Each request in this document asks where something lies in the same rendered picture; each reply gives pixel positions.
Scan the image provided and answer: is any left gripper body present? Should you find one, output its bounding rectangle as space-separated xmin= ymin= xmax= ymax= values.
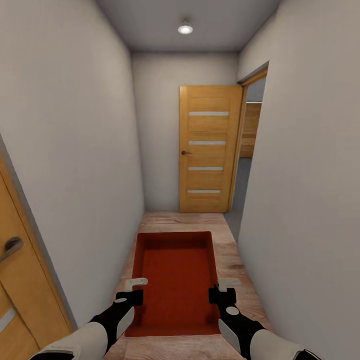
xmin=114 ymin=289 xmax=144 ymax=307

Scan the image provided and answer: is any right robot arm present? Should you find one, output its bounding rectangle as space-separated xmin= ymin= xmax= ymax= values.
xmin=208 ymin=278 xmax=325 ymax=360

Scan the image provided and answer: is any storage box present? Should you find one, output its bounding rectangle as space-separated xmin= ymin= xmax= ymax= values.
xmin=124 ymin=230 xmax=222 ymax=337

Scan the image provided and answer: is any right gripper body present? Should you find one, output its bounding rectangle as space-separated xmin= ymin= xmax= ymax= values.
xmin=208 ymin=286 xmax=237 ymax=307

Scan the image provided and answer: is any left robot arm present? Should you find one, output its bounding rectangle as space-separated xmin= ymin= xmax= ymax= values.
xmin=30 ymin=277 xmax=148 ymax=360

